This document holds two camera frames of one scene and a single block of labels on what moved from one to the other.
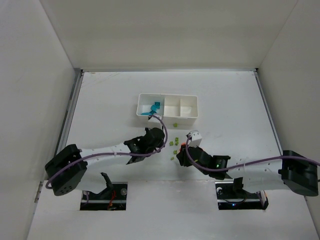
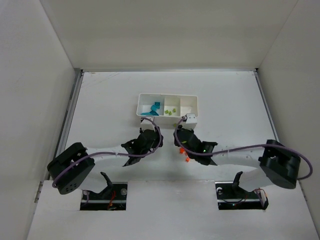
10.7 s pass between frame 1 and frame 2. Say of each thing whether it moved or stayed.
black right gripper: moved
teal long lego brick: stayed
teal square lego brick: stayed
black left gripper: stayed
